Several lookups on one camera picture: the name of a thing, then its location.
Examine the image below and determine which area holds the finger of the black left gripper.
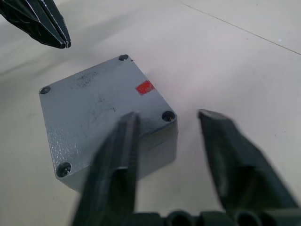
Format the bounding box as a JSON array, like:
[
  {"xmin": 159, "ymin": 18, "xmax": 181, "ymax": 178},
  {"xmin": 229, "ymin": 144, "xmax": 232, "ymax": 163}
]
[
  {"xmin": 43, "ymin": 0, "xmax": 72, "ymax": 49},
  {"xmin": 0, "ymin": 0, "xmax": 65, "ymax": 50}
]

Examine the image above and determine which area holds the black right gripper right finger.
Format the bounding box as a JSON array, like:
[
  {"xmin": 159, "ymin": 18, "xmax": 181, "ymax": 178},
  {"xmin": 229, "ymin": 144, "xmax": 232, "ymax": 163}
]
[{"xmin": 198, "ymin": 109, "xmax": 301, "ymax": 212}]

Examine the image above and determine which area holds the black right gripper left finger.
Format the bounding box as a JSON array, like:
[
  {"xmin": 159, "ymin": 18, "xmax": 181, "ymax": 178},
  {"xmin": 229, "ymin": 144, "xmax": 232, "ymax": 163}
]
[{"xmin": 71, "ymin": 111, "xmax": 142, "ymax": 226}]

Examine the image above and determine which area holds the grey metal box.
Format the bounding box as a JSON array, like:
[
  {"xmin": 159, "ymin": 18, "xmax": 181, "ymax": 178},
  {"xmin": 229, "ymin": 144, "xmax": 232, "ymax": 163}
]
[{"xmin": 63, "ymin": 122, "xmax": 178, "ymax": 194}]

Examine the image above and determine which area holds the grey metal box lid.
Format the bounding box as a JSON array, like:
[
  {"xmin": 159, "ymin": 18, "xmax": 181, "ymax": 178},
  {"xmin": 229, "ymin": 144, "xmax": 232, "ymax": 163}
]
[{"xmin": 38, "ymin": 54, "xmax": 178, "ymax": 181}]

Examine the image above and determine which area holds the red sticker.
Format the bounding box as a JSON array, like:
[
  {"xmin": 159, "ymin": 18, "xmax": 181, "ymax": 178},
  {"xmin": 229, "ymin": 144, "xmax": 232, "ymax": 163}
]
[{"xmin": 135, "ymin": 80, "xmax": 155, "ymax": 96}]

